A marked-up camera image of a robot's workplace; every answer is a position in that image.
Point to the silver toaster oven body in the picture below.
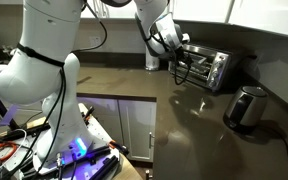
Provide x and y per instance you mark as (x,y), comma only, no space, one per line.
(225,66)

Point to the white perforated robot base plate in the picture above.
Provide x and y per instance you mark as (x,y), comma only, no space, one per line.
(100,133)

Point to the glass toaster oven door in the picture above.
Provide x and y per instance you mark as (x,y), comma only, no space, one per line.
(197,71)

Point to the wooden table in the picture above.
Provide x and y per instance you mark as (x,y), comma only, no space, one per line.
(130,171)

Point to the black aluminium extrusion bar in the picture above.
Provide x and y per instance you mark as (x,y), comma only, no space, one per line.
(94,155)
(105,168)

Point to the orange black bar clamp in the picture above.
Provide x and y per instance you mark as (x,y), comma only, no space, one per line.
(119,147)

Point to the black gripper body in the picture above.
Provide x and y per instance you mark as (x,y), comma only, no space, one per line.
(180,50)

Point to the white base cabinets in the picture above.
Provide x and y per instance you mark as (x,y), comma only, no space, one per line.
(134,130)

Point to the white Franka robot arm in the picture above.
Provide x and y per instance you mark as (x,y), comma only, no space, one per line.
(50,66)

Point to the white wall outlet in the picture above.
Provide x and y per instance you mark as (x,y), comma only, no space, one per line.
(95,41)

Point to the white wall cabinets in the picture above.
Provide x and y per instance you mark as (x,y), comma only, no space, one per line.
(267,13)

